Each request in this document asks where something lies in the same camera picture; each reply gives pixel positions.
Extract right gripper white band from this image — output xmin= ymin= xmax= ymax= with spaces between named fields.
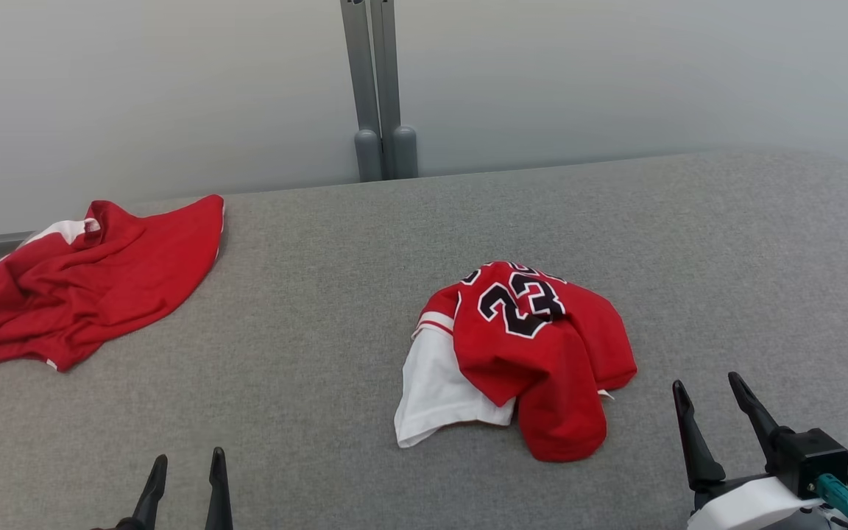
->
xmin=673 ymin=372 xmax=848 ymax=530

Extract red jersey shirt white sleeves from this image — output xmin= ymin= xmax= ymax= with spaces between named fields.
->
xmin=395 ymin=261 xmax=638 ymax=463

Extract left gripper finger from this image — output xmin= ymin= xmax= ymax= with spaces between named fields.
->
xmin=133 ymin=454 xmax=169 ymax=530
xmin=205 ymin=447 xmax=233 ymax=530

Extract red garment with white trim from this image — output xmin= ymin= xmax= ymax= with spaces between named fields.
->
xmin=0 ymin=194 xmax=226 ymax=380

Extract right gripper teal connector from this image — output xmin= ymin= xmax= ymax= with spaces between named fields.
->
xmin=816 ymin=473 xmax=848 ymax=530

